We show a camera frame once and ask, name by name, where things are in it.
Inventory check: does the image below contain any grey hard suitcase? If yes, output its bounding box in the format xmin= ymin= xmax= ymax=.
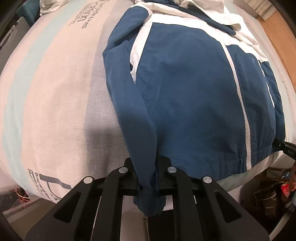
xmin=0 ymin=16 xmax=30 ymax=73

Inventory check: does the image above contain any wooden headboard panel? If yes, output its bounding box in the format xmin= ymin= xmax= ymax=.
xmin=257 ymin=11 xmax=296 ymax=89

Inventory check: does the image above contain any blue and white hooded jacket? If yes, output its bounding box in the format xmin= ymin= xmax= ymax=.
xmin=103 ymin=1 xmax=285 ymax=216

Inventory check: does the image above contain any cream crumpled garment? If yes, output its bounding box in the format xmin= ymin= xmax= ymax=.
xmin=40 ymin=0 xmax=71 ymax=16

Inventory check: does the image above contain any striped bed mattress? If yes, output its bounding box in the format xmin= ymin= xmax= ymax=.
xmin=1 ymin=1 xmax=295 ymax=202

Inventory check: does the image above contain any beige right curtain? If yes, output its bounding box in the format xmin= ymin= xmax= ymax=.
xmin=244 ymin=0 xmax=276 ymax=21

